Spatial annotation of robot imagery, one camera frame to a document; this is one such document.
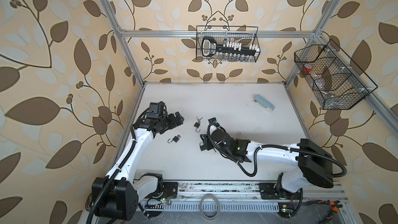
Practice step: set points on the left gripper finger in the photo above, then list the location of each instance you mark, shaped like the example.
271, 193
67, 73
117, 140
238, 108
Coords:
171, 117
179, 118

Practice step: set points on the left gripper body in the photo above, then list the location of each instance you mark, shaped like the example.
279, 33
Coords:
171, 124

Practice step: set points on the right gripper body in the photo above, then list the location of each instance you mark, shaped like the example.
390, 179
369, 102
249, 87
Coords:
209, 142

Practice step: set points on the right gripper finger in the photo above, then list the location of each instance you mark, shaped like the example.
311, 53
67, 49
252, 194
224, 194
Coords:
205, 147
204, 137

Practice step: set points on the black padlock with keys top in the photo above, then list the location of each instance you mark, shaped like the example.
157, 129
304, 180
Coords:
197, 125

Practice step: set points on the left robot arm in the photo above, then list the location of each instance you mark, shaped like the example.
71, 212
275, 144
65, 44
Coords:
116, 195

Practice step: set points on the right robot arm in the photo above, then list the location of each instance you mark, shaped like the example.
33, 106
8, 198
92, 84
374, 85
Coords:
312, 166

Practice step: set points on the black padlock left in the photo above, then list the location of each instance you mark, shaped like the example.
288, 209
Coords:
174, 139

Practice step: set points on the light blue stapler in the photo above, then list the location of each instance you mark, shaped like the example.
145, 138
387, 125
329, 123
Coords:
263, 103

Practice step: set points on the black tool rack in basket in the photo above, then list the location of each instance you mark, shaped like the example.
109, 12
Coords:
209, 48

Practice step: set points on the red cap in basket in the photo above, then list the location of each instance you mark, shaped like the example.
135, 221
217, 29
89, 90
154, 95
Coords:
307, 68

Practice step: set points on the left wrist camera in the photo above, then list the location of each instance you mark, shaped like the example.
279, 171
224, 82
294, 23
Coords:
156, 110

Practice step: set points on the back wire basket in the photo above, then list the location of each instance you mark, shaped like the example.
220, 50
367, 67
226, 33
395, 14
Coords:
243, 34

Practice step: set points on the wire basket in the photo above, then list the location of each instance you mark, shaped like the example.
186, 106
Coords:
243, 34
337, 80

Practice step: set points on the right wire basket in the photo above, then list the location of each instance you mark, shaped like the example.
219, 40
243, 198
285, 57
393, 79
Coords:
337, 80

